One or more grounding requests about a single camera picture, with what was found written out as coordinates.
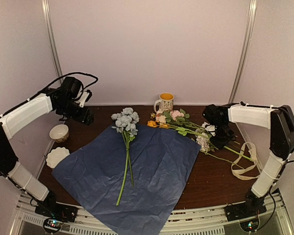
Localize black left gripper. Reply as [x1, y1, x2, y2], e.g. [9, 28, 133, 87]
[58, 98, 95, 125]

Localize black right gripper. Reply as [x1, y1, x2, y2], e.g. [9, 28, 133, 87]
[210, 121, 235, 149]

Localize lilac hydrangea fake flower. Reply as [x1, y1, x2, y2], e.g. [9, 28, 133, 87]
[195, 127, 259, 169]

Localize pink fake flower stem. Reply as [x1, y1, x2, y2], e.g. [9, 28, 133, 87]
[154, 109, 206, 135]

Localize orange fake flower stem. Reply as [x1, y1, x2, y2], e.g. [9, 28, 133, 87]
[147, 120, 188, 136]

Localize blue fake flower stems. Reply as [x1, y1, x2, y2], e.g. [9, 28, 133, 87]
[111, 107, 140, 206]

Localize blue wrapping paper sheet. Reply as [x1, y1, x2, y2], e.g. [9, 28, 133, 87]
[52, 125, 200, 223]

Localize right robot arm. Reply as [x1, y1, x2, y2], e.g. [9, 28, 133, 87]
[202, 102, 294, 216]

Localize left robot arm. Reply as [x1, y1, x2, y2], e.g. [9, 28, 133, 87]
[0, 72, 94, 217]

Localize cream ceramic bowl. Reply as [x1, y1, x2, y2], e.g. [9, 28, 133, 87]
[49, 124, 69, 143]

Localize floral ceramic mug yellow inside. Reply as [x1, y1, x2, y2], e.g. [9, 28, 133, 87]
[153, 93, 174, 112]

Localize white scalloped dish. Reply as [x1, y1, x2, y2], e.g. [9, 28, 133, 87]
[46, 147, 70, 169]

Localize cream ribbon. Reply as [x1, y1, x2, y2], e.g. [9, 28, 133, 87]
[230, 141, 260, 181]

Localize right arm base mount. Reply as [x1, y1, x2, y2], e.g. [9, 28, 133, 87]
[224, 201, 267, 221]

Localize left aluminium corner post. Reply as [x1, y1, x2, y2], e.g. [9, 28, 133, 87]
[41, 0, 62, 76]

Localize aluminium corner post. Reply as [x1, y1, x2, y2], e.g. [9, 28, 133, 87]
[228, 0, 257, 103]
[41, 0, 62, 76]

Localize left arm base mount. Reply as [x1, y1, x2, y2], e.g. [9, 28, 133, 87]
[35, 201, 78, 222]

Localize right aluminium corner post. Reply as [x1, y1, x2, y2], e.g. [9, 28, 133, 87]
[228, 0, 257, 103]

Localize front aluminium rail base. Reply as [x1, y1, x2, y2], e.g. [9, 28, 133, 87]
[8, 192, 294, 235]

